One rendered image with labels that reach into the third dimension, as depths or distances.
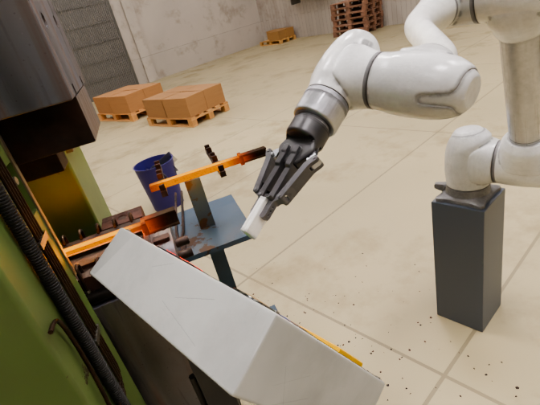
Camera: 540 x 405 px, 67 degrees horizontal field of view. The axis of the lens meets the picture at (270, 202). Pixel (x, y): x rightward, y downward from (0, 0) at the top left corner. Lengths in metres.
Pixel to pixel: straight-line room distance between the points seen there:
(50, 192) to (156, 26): 12.10
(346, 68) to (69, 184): 0.88
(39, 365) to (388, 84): 0.71
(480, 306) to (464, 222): 0.40
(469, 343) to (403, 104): 1.41
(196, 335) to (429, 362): 1.54
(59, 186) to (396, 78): 0.98
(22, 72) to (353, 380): 0.73
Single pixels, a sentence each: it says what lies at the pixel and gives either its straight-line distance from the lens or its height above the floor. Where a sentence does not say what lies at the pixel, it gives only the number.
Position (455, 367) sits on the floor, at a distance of 1.89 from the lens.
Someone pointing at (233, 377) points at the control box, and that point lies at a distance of 0.39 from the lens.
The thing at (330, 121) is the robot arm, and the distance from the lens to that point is 0.74.
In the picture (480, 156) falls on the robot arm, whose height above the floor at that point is 0.80.
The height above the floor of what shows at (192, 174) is 0.97.
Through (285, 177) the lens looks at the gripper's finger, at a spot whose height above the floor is 1.17.
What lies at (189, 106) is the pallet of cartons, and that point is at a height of 0.30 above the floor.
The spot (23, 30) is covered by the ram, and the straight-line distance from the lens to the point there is 0.85.
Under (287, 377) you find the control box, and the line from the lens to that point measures 0.43.
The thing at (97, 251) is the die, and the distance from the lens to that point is 1.11.
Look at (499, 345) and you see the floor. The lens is 1.99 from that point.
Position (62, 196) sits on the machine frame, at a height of 1.07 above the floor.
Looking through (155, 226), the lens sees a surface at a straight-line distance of 1.11.
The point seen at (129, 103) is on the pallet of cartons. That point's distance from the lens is 7.91.
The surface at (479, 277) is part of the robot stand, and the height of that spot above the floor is 0.29.
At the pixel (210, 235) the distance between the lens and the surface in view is 1.57.
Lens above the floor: 1.45
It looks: 26 degrees down
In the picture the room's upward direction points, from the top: 14 degrees counter-clockwise
